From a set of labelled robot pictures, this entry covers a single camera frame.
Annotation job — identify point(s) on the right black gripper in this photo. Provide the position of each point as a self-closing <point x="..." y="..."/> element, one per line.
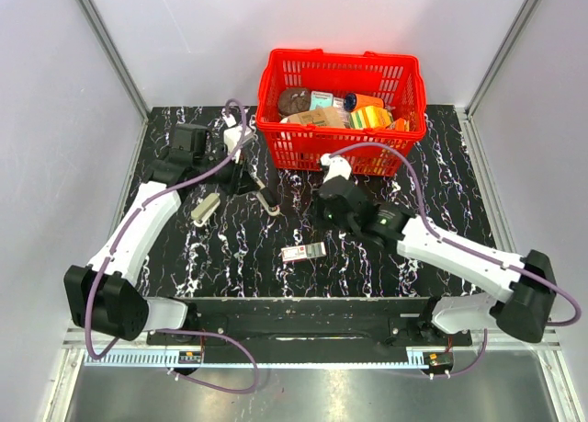
<point x="320" y="203"/>

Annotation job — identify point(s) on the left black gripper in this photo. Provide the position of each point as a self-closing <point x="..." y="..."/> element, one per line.
<point x="241" y="181"/>

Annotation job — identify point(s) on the beige staple remover tool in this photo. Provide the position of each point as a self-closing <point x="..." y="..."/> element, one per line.
<point x="268" y="201"/>

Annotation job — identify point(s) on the beige stapler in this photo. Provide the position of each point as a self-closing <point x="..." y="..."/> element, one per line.
<point x="204" y="210"/>

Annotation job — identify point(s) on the small staples box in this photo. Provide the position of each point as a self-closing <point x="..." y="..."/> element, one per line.
<point x="303" y="252"/>

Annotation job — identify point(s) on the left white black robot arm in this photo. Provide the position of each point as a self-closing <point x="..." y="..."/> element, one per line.
<point x="102" y="294"/>

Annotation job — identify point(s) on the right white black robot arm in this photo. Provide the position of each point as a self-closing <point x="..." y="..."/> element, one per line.
<point x="517" y="291"/>

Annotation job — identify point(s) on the brown cardboard box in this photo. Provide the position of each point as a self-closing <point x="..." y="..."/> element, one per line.
<point x="319" y="117"/>

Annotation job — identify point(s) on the yellow green striped box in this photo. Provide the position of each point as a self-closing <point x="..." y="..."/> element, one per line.
<point x="370" y="117"/>

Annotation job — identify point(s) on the brown round cookie pack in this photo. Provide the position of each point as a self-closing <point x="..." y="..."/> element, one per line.
<point x="294" y="100"/>

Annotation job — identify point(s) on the orange small packet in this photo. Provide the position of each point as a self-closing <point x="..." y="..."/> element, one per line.
<point x="400" y="125"/>

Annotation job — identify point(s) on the orange bottle blue cap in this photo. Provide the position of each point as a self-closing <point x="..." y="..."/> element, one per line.
<point x="355" y="101"/>

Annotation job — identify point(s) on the light blue small box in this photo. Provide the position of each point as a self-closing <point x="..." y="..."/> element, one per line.
<point x="321" y="100"/>

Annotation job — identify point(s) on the red plastic shopping basket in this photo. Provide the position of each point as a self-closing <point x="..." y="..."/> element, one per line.
<point x="395" y="78"/>

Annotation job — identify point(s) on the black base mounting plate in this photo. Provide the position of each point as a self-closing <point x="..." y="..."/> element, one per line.
<point x="395" y="321"/>

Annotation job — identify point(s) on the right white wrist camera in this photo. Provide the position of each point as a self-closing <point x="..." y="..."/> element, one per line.
<point x="335" y="166"/>

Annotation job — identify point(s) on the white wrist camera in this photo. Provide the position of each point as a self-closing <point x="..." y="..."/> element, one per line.
<point x="233" y="133"/>
<point x="335" y="166"/>

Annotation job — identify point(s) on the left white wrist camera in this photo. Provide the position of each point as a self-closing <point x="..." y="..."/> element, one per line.
<point x="233" y="133"/>

